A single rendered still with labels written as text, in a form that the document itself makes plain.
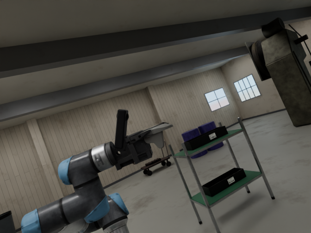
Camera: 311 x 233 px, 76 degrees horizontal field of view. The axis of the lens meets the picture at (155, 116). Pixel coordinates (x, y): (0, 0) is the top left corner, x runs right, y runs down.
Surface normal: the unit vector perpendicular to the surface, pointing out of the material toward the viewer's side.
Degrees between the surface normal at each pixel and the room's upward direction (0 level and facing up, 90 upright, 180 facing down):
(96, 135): 90
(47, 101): 90
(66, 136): 90
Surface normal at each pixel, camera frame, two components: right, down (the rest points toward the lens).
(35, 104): 0.39, -0.22
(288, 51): -0.83, -0.18
